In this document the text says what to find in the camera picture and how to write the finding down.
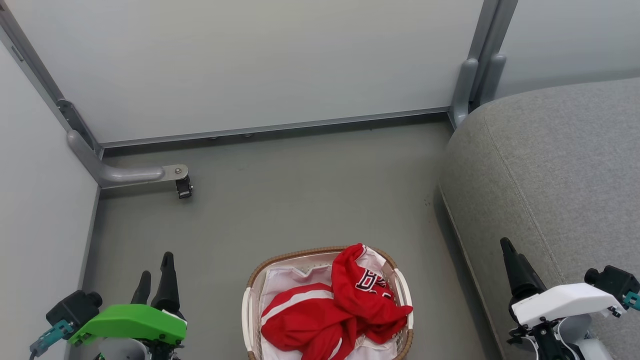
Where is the grey partition support foot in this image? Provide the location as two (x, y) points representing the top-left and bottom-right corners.
(66, 129), (190, 190)

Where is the black caster wheel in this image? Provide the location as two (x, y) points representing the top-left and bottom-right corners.
(174, 175), (194, 200)

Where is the white basket liner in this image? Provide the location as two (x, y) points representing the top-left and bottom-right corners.
(259, 247), (401, 360)

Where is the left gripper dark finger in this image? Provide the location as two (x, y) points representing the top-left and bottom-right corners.
(131, 271), (152, 305)
(151, 251), (185, 319)

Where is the grey partition corner post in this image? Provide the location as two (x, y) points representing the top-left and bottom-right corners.
(0, 4), (104, 157)
(448, 0), (519, 129)

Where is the grey partition base rail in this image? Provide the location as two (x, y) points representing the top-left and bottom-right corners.
(99, 106), (451, 149)

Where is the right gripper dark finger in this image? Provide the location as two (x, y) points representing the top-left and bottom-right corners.
(517, 253), (547, 299)
(500, 237), (524, 301)

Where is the grey fabric sofa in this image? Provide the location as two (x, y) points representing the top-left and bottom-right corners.
(438, 77), (640, 360)

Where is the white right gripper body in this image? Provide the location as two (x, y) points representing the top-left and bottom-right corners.
(511, 283), (626, 329)

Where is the white wicker-rim laundry basket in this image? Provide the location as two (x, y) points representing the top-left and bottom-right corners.
(242, 245), (415, 360)

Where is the red sports jersey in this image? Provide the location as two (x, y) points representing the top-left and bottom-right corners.
(260, 243), (414, 360)

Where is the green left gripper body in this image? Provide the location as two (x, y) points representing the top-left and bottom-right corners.
(68, 304), (188, 347)

